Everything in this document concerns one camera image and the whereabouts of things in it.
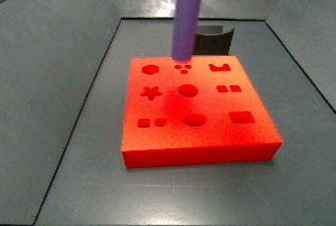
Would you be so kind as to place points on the purple cylinder peg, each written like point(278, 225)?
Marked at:
point(184, 29)

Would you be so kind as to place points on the red shape sorter block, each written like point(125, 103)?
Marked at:
point(194, 113)

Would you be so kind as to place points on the black curved cradle stand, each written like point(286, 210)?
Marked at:
point(212, 40)

